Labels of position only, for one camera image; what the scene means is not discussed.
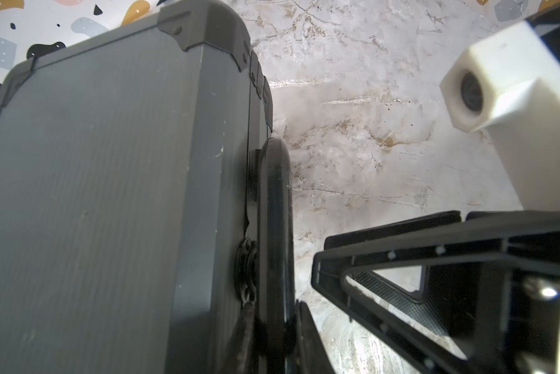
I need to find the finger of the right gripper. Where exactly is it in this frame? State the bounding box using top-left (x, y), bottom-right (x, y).
top-left (323, 210), bottom-right (462, 250)
top-left (311, 230), bottom-right (495, 373)

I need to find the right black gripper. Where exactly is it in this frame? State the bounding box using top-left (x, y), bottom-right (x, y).
top-left (423, 212), bottom-right (560, 373)

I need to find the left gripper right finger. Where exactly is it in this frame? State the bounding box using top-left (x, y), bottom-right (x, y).
top-left (295, 301), bottom-right (334, 374)

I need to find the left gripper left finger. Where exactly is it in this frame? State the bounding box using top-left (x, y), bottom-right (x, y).
top-left (223, 302), bottom-right (255, 374)

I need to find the grey poker set case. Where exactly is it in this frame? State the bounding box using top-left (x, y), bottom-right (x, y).
top-left (0, 1), bottom-right (297, 373)

